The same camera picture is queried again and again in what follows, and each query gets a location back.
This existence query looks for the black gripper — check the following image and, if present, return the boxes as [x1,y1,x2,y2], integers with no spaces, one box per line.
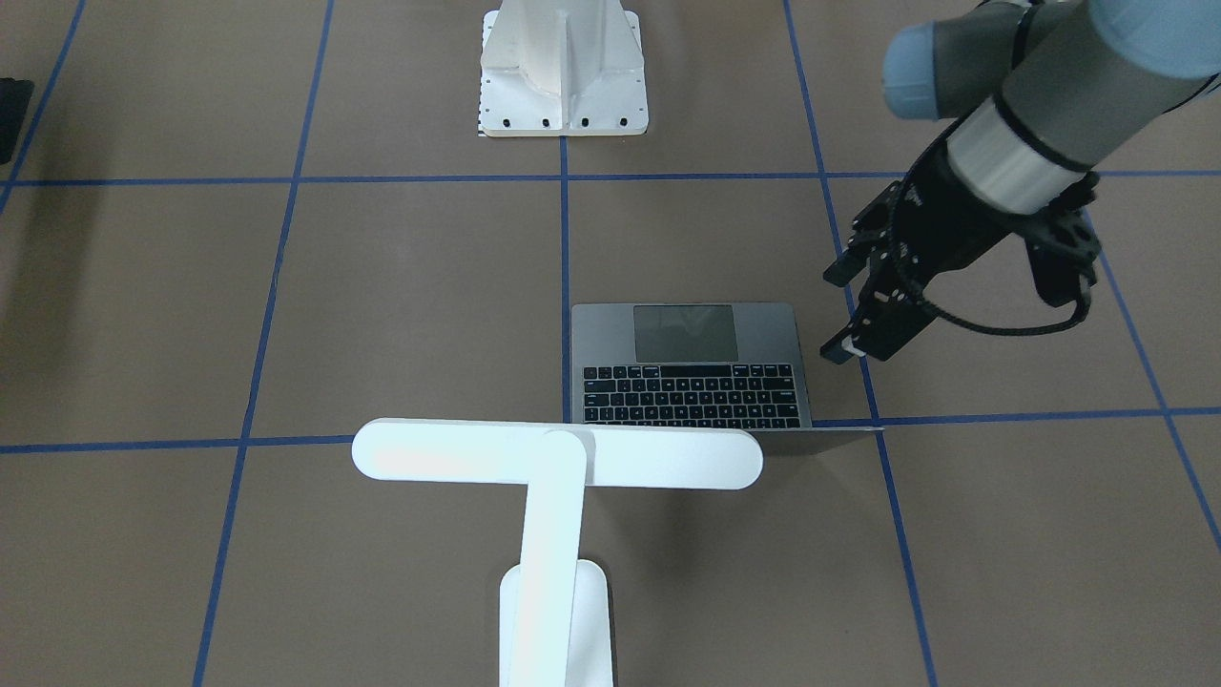
[821,157,1026,364]

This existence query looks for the grey laptop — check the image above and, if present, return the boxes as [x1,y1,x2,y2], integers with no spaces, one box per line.
[569,301,880,458]

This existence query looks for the black mouse pad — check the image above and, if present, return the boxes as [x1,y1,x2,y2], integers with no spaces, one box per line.
[0,77,35,165]

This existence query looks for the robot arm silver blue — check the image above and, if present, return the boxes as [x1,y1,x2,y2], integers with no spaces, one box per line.
[821,1,1219,364]

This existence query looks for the white desk lamp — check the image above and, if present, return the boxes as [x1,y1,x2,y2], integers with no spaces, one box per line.
[350,419,763,686]

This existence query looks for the brown paper table cover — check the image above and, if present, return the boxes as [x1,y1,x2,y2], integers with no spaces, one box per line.
[2,1,1219,686]

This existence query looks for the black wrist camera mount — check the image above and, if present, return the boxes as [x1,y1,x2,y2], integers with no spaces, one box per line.
[1022,171,1103,309]

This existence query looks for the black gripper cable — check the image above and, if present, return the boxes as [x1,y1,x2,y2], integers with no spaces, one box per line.
[911,277,1093,337]

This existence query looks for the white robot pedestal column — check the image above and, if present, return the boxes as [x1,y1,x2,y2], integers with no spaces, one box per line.
[477,1,650,138]

